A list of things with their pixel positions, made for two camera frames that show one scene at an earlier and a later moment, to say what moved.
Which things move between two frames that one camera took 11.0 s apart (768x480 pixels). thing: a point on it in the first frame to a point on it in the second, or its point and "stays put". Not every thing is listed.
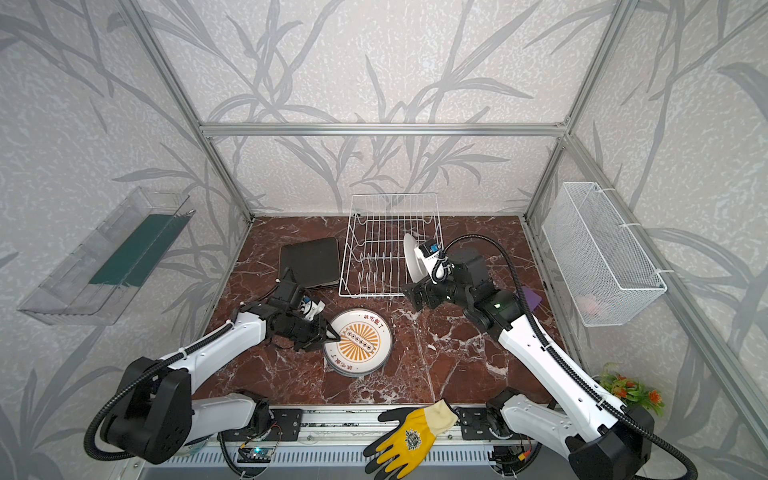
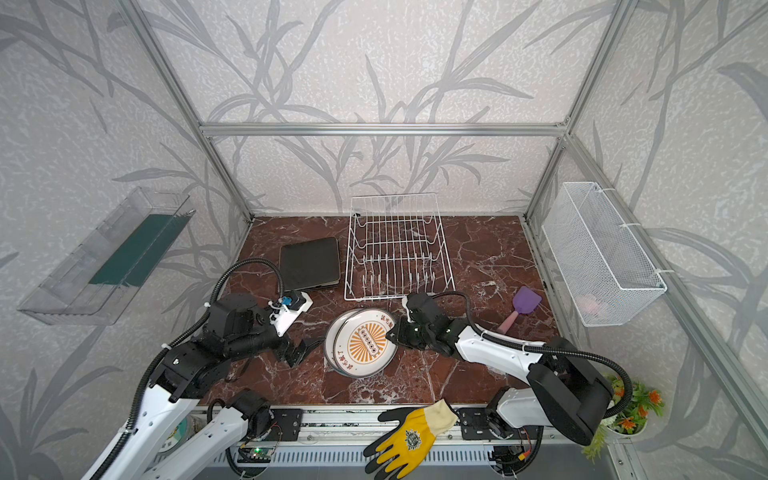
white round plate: [417, 268] to [361, 347]
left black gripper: [309, 332] to [288, 348]
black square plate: [313, 263] stays put
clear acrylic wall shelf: [100, 279] stays put
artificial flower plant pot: [641, 404] stays put
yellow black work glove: [409, 440] stays put
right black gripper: [424, 294] to [405, 333]
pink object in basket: [589, 303] stays put
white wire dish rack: [374, 264] stays put
